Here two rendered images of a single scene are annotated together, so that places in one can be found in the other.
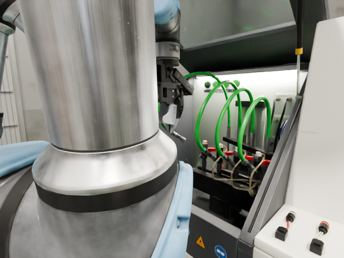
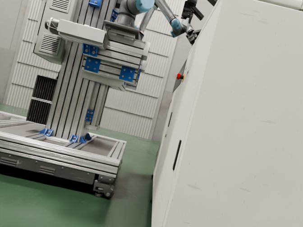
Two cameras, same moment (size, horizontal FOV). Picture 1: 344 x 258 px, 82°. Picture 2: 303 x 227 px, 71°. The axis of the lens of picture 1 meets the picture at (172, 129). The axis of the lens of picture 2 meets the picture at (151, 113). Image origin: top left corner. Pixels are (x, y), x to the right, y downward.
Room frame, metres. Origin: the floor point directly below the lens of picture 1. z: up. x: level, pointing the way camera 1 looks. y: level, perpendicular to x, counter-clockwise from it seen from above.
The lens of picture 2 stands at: (-0.59, -1.03, 0.56)
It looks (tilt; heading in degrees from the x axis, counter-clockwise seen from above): 0 degrees down; 45
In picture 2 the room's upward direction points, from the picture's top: 14 degrees clockwise
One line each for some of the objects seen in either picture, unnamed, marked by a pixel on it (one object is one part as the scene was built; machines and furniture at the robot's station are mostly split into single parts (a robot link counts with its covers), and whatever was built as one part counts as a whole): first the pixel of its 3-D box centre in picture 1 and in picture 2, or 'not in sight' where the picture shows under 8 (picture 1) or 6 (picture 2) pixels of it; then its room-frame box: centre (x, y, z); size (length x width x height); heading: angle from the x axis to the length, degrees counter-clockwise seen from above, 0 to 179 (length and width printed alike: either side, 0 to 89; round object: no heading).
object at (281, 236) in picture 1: (286, 223); not in sight; (0.46, -0.30, 0.99); 0.12 x 0.02 x 0.02; 137
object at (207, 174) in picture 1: (226, 193); not in sight; (0.78, -0.23, 0.91); 0.34 x 0.10 x 0.15; 44
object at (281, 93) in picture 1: (285, 121); not in sight; (0.87, -0.50, 1.20); 0.13 x 0.03 x 0.31; 44
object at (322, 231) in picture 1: (320, 235); not in sight; (0.42, -0.36, 0.99); 0.12 x 0.02 x 0.02; 135
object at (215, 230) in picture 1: (165, 212); (181, 79); (0.70, 0.02, 0.87); 0.62 x 0.04 x 0.16; 44
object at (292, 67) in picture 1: (238, 72); not in sight; (1.05, -0.34, 1.43); 0.54 x 0.03 x 0.02; 44
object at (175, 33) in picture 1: (166, 22); not in sight; (0.59, 0.02, 1.52); 0.09 x 0.08 x 0.11; 174
